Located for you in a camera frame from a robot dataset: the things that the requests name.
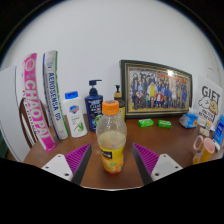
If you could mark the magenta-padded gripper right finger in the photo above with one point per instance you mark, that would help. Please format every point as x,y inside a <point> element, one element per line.
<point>163,165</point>

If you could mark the orange juice bottle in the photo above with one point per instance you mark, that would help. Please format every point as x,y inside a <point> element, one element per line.
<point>111,140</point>

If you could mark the puzzle cube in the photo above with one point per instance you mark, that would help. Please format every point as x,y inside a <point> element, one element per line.
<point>208,125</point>

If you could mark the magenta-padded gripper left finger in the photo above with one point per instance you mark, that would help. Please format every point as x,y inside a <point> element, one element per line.
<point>60,165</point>

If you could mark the framed group photo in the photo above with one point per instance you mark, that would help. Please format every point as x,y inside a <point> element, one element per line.
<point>156,88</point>

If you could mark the white bottle with blue cap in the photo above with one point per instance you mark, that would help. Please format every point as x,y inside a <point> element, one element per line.
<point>75,116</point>

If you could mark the small snack packet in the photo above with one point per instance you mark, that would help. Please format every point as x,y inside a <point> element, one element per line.
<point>204,131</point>

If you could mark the pink and yellow mug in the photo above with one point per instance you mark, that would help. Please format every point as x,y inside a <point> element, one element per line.
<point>204,150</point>

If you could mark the blue tissue pack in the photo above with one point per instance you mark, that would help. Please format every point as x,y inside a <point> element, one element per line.
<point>188,120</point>

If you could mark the white paper gift bag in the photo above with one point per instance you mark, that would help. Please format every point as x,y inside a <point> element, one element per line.
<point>210,100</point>

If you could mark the white and green shuttlecock tube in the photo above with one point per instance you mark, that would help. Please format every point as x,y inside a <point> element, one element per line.
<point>55,96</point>

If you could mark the amber pump bottle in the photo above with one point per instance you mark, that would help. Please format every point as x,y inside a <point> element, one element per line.
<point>120,103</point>

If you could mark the dark blue pump bottle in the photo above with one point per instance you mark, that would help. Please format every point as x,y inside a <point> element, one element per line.
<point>93,110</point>

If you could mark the pink shuttlecock tube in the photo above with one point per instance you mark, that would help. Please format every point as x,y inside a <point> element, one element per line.
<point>35,103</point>

